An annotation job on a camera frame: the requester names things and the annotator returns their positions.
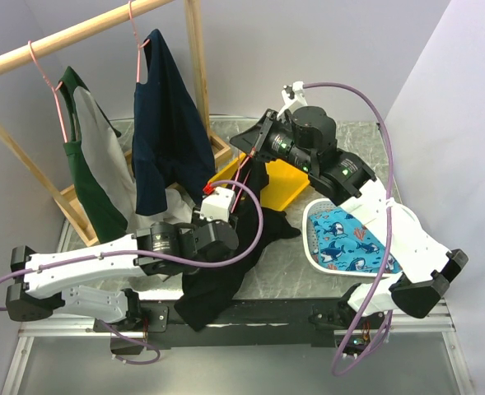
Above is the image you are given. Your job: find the pink hanger with green shirt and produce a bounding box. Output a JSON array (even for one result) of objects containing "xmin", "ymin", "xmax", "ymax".
[{"xmin": 26, "ymin": 40, "xmax": 68, "ymax": 143}]

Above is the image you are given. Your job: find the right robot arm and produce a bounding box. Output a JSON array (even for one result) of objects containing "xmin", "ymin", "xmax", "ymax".
[{"xmin": 231, "ymin": 106, "xmax": 469, "ymax": 328}]

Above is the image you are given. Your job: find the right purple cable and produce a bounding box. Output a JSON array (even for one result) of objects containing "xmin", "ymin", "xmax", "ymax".
[{"xmin": 303, "ymin": 81, "xmax": 394, "ymax": 377}]

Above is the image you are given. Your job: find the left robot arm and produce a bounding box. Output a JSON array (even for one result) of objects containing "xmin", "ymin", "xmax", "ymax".
[{"xmin": 6, "ymin": 212, "xmax": 239, "ymax": 331}]

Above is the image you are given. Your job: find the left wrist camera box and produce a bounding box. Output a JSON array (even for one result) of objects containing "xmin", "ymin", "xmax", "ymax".
[{"xmin": 199, "ymin": 184, "xmax": 236, "ymax": 222}]

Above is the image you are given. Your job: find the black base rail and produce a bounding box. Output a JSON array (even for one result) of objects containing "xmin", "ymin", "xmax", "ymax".
[{"xmin": 92, "ymin": 287, "xmax": 387, "ymax": 356}]

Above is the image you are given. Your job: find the navy blue shirt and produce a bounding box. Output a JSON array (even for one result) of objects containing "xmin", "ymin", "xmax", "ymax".
[{"xmin": 132, "ymin": 29, "xmax": 216, "ymax": 216}]

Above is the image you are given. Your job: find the pink hanger with navy shirt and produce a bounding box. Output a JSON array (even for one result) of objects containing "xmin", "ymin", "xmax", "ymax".
[{"xmin": 128, "ymin": 1, "xmax": 150, "ymax": 83}]

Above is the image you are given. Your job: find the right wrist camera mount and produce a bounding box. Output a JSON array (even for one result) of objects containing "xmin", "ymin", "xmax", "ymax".
[{"xmin": 277, "ymin": 81, "xmax": 307, "ymax": 119}]

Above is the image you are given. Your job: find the yellow plastic tray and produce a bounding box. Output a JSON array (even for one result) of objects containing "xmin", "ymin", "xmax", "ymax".
[{"xmin": 210, "ymin": 154, "xmax": 310, "ymax": 211}]

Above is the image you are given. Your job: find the blue shark print cloth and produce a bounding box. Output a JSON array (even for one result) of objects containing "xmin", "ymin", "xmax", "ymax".
[{"xmin": 309, "ymin": 208, "xmax": 385, "ymax": 274}]

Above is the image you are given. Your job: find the wooden clothes rack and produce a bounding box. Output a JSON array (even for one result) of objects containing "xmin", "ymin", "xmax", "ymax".
[{"xmin": 0, "ymin": 1, "xmax": 231, "ymax": 247}]

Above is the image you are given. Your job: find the pink wire hanger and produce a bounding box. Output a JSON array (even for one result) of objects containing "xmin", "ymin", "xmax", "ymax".
[{"xmin": 231, "ymin": 156, "xmax": 251, "ymax": 214}]

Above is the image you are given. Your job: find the white laundry basket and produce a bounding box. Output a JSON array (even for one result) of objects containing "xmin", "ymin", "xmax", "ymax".
[{"xmin": 302, "ymin": 198, "xmax": 385, "ymax": 277}]

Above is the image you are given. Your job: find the black t shirt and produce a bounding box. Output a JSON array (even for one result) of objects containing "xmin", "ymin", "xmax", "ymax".
[{"xmin": 175, "ymin": 158, "xmax": 303, "ymax": 332}]

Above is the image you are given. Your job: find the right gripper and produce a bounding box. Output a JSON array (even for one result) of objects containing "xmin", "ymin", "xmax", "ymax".
[{"xmin": 231, "ymin": 108, "xmax": 315, "ymax": 174}]

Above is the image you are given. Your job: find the green and grey shirt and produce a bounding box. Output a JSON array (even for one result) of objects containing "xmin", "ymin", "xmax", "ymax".
[{"xmin": 59, "ymin": 67, "xmax": 192, "ymax": 244}]

